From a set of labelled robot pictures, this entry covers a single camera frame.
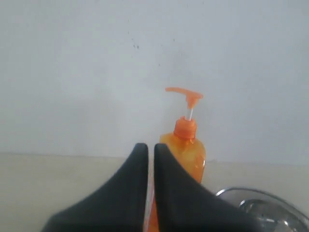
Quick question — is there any small steel bowl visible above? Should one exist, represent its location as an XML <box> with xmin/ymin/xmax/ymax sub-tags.
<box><xmin>239</xmin><ymin>199</ymin><xmax>309</xmax><ymax>232</ymax></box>

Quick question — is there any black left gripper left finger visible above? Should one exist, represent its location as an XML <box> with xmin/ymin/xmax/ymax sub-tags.
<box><xmin>42</xmin><ymin>143</ymin><xmax>149</xmax><ymax>232</ymax></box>

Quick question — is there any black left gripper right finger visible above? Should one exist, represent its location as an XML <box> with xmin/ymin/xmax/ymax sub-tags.
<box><xmin>154</xmin><ymin>144</ymin><xmax>262</xmax><ymax>232</ymax></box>

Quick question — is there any orange dish soap pump bottle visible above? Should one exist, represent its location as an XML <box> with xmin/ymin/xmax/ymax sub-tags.
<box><xmin>143</xmin><ymin>87</ymin><xmax>206</xmax><ymax>232</ymax></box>

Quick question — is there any steel mesh colander bowl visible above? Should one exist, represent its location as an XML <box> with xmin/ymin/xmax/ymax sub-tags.
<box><xmin>216</xmin><ymin>187</ymin><xmax>309</xmax><ymax>223</ymax></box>

